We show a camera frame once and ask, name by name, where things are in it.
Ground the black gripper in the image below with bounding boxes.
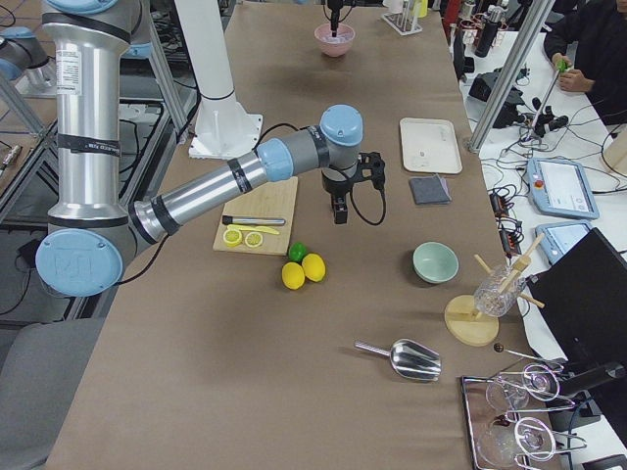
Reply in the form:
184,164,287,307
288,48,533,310
321,0,356,37
322,152,385,224

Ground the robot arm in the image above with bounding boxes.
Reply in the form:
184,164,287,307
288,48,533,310
35,1,385,298

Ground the pink bowl of ice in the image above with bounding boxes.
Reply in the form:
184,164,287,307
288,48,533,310
313,23,356,58

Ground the metal ice scoop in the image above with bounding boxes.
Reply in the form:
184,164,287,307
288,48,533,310
354,339,442,382

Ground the green lime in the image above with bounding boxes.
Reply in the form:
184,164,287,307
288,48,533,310
288,242,309,263

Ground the yellow lemon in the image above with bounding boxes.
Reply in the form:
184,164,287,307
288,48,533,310
301,253,326,282
281,261,306,290

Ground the yellow plastic knife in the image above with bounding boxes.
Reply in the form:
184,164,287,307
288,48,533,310
226,224,280,235

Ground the bamboo cutting board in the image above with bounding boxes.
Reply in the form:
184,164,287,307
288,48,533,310
213,177,299,256

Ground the grey folded cloth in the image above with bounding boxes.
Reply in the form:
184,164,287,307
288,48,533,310
409,174,452,205

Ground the lemon half slice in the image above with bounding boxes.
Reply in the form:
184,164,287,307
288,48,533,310
222,228,244,248
244,231,264,249

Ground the cream serving tray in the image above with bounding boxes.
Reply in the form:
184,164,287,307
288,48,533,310
400,117,462,174

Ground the mint green bowl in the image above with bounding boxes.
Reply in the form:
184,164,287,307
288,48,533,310
412,241,459,284

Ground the steel muddler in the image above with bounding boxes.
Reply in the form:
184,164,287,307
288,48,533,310
221,215,286,226

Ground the wooden glass stand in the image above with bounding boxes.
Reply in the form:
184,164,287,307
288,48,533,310
445,234,545,347

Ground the clear glass on stand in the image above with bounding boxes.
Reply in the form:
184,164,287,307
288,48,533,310
473,265,525,317

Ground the teach pendant tablet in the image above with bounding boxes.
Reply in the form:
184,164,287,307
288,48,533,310
534,220,593,264
527,158,600,220

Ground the person in black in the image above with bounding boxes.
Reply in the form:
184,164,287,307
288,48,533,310
544,0,626,125

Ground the black monitor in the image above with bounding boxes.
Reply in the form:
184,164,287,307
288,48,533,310
529,228,626,367

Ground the mirror tray with glasses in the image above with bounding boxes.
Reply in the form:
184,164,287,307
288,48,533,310
460,362,587,469

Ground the black camera cable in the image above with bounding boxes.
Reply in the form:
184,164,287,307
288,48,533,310
349,185,388,226

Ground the white wire cup rack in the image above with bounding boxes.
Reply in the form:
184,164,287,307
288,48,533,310
381,13,422,36

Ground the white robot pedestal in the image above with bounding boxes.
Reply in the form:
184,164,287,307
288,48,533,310
175,0,263,160

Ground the aluminium frame post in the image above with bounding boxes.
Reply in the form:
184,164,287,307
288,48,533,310
467,0,555,154

